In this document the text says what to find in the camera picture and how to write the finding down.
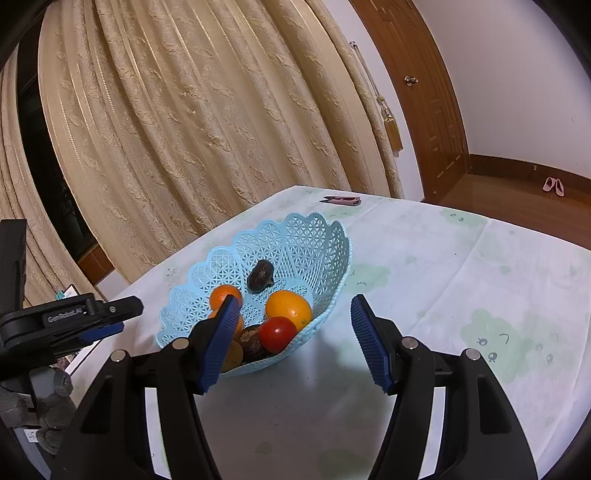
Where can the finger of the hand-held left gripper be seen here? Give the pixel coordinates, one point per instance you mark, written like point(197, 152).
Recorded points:
point(122, 308)
point(92, 334)

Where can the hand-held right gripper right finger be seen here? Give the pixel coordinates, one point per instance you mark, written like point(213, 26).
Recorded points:
point(369, 341)

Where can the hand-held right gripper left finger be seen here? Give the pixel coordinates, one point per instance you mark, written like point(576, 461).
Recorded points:
point(221, 341)

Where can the dark brown fruit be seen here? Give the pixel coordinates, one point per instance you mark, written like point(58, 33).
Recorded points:
point(254, 348)
point(261, 275)

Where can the round orange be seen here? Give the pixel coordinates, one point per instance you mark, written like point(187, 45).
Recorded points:
point(221, 295)

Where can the red tomato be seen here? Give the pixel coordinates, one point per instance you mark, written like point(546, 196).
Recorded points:
point(277, 334)

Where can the large oval orange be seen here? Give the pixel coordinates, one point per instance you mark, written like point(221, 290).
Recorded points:
point(288, 307)

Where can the light blue plastic lattice basket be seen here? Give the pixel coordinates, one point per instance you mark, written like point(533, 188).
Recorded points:
point(295, 249)

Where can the wooden window sill trim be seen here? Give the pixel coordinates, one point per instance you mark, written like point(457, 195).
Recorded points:
point(94, 261)

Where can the narrow beige curtain panel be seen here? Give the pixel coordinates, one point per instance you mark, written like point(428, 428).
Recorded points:
point(46, 267)

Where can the white printed tablecloth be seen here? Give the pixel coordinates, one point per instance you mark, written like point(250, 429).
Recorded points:
point(461, 277)

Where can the dark window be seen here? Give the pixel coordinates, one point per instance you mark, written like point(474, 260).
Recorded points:
point(46, 184)

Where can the pink thread snips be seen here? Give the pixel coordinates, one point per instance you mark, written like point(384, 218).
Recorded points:
point(344, 200)

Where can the gold curtain tassel tieback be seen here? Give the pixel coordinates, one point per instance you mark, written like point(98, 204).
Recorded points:
point(393, 134)

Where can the wide beige curtain panel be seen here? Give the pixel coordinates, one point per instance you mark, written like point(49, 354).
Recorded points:
point(207, 115)

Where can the brown wooden door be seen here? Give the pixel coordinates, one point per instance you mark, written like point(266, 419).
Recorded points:
point(415, 115)

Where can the pink slipper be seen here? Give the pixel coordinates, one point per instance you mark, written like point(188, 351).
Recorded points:
point(559, 188)
point(548, 184)

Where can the wooden baseboard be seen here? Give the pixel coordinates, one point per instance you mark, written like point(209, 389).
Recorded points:
point(531, 166)

